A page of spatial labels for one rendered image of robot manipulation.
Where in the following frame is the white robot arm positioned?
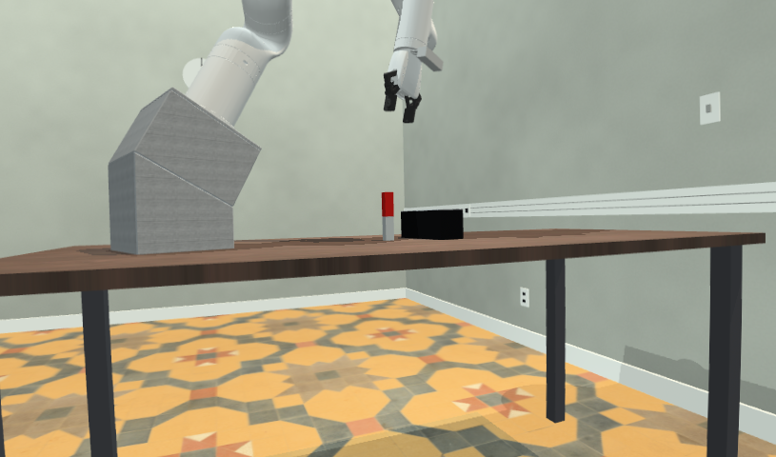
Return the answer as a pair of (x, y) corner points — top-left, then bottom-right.
(186, 0), (443, 127)

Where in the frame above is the red and grey square pin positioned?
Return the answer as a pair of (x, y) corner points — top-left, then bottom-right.
(382, 192), (394, 241)

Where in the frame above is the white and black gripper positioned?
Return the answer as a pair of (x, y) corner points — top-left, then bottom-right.
(384, 50), (422, 123)

